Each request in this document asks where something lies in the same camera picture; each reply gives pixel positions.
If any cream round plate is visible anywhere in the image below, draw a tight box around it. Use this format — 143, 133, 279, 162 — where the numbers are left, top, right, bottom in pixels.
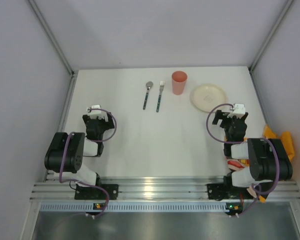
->
190, 83, 227, 113

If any orange cartoon placemat cloth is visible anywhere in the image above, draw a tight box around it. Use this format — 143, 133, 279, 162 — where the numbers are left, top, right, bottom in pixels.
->
223, 126, 295, 202

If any spoon with teal handle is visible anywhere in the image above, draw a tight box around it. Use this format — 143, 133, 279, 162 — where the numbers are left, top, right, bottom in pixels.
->
142, 81, 153, 110

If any pink plastic cup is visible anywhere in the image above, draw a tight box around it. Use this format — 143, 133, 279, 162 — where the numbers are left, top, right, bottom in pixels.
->
171, 71, 188, 95

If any fork with teal handle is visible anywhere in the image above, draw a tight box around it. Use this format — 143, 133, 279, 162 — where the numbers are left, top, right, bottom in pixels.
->
156, 81, 165, 113

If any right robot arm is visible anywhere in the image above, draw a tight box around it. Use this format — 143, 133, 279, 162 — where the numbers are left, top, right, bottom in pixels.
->
212, 107, 293, 196

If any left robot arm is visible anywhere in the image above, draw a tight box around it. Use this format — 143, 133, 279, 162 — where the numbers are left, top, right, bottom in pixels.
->
44, 111, 117, 193

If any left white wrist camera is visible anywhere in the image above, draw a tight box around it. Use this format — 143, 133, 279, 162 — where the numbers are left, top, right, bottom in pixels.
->
86, 104, 109, 122

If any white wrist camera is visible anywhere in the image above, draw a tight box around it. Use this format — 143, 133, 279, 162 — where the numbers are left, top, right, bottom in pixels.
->
227, 103, 246, 119
86, 104, 109, 122

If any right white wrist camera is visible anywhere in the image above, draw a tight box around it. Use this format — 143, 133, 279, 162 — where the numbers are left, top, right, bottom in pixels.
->
227, 103, 246, 119

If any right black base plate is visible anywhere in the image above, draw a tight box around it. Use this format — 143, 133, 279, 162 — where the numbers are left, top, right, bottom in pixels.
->
206, 183, 253, 201

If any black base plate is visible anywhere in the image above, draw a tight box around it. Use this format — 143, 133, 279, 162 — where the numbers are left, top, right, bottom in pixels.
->
74, 184, 119, 200
206, 183, 253, 201

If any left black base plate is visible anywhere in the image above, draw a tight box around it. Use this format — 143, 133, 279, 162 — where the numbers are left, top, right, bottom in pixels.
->
74, 184, 119, 200

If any aluminium rail frame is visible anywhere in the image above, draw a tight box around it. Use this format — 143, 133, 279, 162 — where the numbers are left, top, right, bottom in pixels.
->
29, 176, 300, 202

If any perforated cable duct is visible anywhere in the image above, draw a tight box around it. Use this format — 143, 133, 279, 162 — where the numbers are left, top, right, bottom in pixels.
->
40, 202, 242, 213

